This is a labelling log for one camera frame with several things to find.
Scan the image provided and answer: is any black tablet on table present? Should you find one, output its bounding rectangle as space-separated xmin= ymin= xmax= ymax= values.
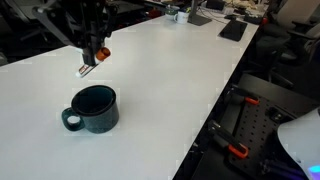
xmin=219 ymin=20 xmax=247 ymax=42

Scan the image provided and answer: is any orange-handled clamp near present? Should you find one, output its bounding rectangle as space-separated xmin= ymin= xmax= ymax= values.
xmin=208 ymin=120 xmax=249 ymax=159

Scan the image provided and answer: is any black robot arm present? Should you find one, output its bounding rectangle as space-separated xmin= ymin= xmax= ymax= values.
xmin=32 ymin=0 xmax=118 ymax=66

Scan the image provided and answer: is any white mug in background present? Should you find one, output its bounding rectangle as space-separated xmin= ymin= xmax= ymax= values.
xmin=174 ymin=12 xmax=189 ymax=24

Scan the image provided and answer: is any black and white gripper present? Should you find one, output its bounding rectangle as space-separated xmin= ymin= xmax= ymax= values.
xmin=68 ymin=0 xmax=118 ymax=66

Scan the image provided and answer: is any black office chair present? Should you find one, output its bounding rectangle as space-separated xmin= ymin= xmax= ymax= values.
xmin=256 ymin=0 xmax=320 ymax=88

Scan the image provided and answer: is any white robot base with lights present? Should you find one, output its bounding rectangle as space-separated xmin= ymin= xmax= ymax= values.
xmin=277 ymin=108 xmax=320 ymax=180

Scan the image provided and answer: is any orange-handled clamp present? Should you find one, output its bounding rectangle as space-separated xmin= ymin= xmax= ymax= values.
xmin=208 ymin=120 xmax=249 ymax=159
xmin=229 ymin=85 xmax=259 ymax=105

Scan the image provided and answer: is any dark blue ceramic mug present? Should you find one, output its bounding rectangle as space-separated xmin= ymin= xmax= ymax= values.
xmin=61 ymin=85 xmax=119 ymax=134

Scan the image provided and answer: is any orange-handled clamp far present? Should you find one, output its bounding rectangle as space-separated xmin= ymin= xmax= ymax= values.
xmin=229 ymin=85 xmax=259 ymax=105

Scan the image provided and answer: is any grey monitor stand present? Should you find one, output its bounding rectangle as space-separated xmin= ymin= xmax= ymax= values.
xmin=188 ymin=0 xmax=211 ymax=26

